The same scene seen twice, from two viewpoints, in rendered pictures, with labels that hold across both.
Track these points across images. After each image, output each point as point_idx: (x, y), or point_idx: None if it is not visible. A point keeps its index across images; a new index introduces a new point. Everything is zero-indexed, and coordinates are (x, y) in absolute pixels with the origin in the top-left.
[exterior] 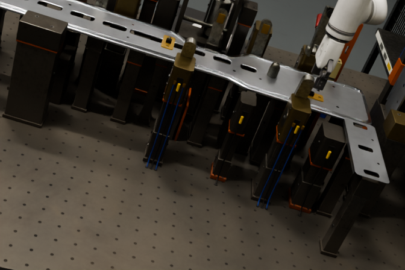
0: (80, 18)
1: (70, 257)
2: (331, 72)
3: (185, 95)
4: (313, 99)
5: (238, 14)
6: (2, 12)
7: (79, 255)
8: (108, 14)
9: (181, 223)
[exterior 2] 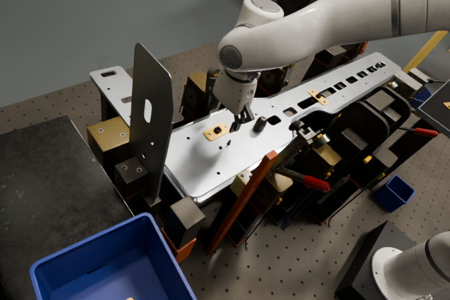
0: (347, 76)
1: (205, 55)
2: (209, 78)
3: None
4: (209, 127)
5: (337, 119)
6: None
7: (203, 57)
8: (357, 93)
9: None
